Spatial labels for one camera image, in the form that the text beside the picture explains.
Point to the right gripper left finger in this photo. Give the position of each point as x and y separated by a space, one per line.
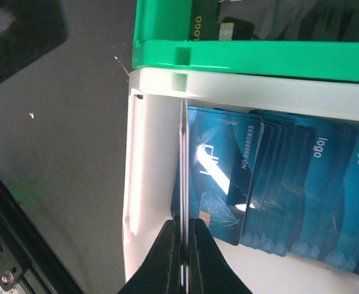
160 271

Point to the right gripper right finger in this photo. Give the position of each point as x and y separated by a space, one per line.
208 270

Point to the blue credit card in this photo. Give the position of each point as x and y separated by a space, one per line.
184 194

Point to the white plastic card bin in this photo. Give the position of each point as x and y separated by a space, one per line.
152 152

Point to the green double compartment bin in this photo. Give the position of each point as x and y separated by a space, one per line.
161 39

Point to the blue cards in bin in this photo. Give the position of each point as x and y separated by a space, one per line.
279 182

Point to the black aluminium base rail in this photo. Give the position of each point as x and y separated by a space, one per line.
27 262

